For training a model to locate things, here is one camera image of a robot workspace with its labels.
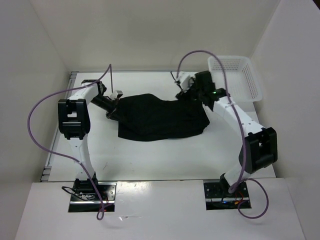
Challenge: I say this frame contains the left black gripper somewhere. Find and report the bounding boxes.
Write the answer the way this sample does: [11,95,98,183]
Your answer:
[90,95,127,124]

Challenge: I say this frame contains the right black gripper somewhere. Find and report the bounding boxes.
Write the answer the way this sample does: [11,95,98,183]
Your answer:
[174,76,203,112]

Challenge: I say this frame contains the black shorts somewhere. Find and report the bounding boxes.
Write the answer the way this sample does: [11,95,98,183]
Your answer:
[114,93,210,142]

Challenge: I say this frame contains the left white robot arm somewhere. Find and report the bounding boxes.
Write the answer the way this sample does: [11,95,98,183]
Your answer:
[57,79,123,200]

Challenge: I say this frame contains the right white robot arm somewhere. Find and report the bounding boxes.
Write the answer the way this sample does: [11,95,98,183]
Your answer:
[175,71,278,197]

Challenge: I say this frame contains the white perforated plastic basket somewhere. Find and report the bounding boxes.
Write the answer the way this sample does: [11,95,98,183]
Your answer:
[207,55,263,104]

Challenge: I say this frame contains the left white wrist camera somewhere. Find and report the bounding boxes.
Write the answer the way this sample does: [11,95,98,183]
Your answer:
[109,90,123,101]

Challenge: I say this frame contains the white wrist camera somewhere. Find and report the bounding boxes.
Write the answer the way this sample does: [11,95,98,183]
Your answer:
[174,72,194,92]
[109,90,123,101]

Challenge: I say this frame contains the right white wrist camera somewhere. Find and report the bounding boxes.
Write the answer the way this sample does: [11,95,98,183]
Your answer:
[174,72,194,92]

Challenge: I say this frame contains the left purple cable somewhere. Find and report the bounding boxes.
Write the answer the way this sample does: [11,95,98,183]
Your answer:
[27,63,113,221]

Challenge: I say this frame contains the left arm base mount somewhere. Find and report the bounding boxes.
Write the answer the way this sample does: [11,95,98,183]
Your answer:
[61,182,117,213]

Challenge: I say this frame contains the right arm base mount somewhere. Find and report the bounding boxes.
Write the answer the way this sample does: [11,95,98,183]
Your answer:
[203,180,252,211]

